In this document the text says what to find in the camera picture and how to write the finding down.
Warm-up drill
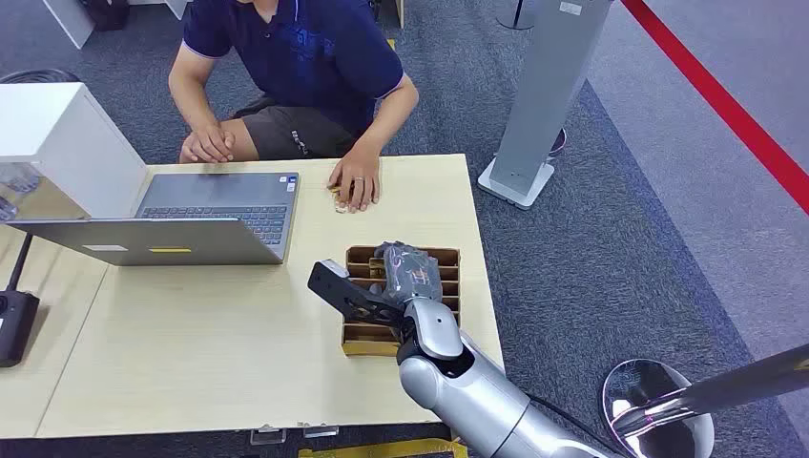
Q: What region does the thin black pole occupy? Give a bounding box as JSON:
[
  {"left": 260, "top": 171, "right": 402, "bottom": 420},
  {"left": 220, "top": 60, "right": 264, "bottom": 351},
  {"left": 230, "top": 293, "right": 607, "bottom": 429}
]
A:
[{"left": 5, "top": 233, "right": 34, "bottom": 294}]

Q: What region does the clear plastic container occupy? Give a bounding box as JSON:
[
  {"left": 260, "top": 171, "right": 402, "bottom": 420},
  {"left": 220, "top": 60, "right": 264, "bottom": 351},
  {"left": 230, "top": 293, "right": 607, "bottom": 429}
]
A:
[{"left": 0, "top": 162, "right": 44, "bottom": 223}]

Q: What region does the white box cabinet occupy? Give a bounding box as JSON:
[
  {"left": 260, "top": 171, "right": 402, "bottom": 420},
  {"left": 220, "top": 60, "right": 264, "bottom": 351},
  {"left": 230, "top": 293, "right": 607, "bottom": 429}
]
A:
[{"left": 0, "top": 82, "right": 150, "bottom": 221}]

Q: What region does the round dark stanchion base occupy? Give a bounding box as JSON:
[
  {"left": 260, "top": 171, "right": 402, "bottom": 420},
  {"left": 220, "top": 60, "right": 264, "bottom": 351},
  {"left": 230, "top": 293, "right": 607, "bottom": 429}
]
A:
[{"left": 495, "top": 0, "right": 539, "bottom": 31}]

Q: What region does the black bag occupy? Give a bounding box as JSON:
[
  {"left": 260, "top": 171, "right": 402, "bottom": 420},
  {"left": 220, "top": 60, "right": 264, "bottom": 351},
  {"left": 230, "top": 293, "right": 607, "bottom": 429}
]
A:
[{"left": 82, "top": 0, "right": 132, "bottom": 32}]

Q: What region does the white furniture panel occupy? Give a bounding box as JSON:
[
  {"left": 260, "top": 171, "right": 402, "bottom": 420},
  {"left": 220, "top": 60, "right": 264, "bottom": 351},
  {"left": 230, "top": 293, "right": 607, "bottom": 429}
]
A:
[{"left": 42, "top": 0, "right": 96, "bottom": 51}]

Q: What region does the small wooden card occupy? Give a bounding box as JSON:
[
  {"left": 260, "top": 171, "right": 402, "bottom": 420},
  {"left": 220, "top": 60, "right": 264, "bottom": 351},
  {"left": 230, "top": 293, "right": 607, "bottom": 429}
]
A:
[{"left": 325, "top": 182, "right": 350, "bottom": 215}]

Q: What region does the black device box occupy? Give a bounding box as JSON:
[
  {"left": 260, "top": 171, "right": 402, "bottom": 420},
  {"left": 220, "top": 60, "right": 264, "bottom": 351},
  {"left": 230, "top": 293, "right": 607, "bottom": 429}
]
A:
[{"left": 0, "top": 289, "right": 41, "bottom": 369}]

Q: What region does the person's right hand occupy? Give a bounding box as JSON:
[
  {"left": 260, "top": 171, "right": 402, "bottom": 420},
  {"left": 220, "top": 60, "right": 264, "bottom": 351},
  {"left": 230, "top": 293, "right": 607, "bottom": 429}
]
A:
[{"left": 179, "top": 123, "right": 237, "bottom": 166}]

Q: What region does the black cable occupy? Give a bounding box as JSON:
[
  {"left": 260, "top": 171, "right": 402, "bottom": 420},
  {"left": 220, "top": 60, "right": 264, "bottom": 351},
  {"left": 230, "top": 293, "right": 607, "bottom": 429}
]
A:
[{"left": 526, "top": 394, "right": 628, "bottom": 458}]

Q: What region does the brown slotted card holder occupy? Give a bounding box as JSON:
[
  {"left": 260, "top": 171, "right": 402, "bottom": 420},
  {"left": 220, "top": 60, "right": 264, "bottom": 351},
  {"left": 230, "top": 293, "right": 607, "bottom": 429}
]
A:
[{"left": 341, "top": 244, "right": 462, "bottom": 359}]

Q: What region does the red barrier belt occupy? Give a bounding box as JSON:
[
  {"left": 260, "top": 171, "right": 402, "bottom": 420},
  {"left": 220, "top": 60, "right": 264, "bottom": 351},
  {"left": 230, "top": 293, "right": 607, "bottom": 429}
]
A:
[{"left": 619, "top": 0, "right": 809, "bottom": 217}]

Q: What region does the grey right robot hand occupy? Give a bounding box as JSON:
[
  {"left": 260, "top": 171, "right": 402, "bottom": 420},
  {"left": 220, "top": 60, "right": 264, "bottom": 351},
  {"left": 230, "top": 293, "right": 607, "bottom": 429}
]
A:
[{"left": 376, "top": 240, "right": 445, "bottom": 306}]

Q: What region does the person's left hand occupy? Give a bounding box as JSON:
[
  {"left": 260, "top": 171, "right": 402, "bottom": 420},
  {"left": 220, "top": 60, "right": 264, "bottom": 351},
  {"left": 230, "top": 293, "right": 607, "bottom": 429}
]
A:
[{"left": 326, "top": 153, "right": 383, "bottom": 215}]

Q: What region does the black round disc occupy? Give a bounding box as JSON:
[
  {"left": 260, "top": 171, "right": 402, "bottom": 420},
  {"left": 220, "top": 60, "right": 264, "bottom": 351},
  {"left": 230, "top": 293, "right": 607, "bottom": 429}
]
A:
[{"left": 0, "top": 68, "right": 82, "bottom": 86}]

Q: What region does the grey laptop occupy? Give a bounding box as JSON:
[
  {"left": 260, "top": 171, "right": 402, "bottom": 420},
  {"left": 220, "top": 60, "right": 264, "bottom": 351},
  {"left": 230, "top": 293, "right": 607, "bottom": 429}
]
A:
[{"left": 7, "top": 172, "right": 301, "bottom": 267}]

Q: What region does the grey pillar with white base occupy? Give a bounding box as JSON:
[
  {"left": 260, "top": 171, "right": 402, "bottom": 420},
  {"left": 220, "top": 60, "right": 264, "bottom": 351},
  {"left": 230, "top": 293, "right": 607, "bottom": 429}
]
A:
[{"left": 477, "top": 0, "right": 614, "bottom": 211}]

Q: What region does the person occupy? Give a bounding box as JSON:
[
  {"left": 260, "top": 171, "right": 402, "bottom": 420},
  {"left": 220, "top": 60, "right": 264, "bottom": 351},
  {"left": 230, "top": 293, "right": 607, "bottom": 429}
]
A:
[{"left": 167, "top": 0, "right": 421, "bottom": 215}]

